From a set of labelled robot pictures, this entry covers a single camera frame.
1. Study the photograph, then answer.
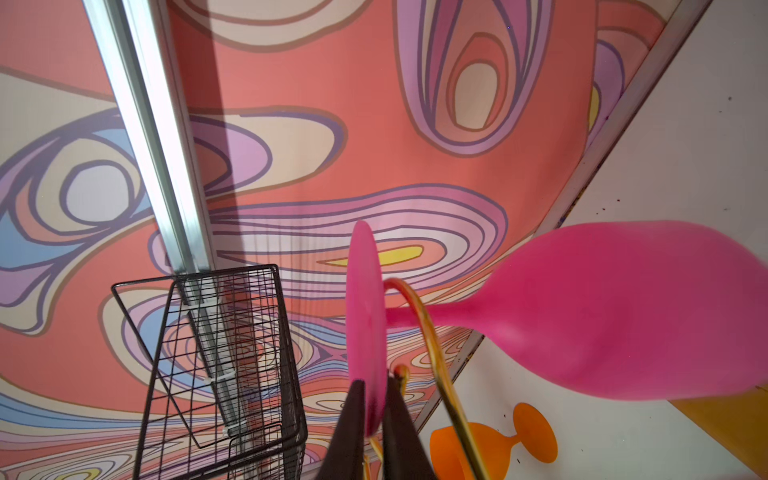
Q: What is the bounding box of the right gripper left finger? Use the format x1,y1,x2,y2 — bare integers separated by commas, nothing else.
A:
316,380,365,480

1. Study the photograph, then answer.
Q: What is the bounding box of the magenta wine glass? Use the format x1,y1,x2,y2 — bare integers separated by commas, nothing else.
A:
345,219,768,438

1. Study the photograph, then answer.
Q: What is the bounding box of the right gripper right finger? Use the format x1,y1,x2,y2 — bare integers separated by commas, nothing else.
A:
382,377,437,480

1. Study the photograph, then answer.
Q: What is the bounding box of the orange wine glass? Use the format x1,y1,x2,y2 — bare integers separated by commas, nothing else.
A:
429,403,558,479

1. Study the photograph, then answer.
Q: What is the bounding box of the black wire basket back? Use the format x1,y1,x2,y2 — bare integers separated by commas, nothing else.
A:
111,264,308,479

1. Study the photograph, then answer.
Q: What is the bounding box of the gold wire rack wooden base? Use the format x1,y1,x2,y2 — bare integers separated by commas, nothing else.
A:
359,277,768,480

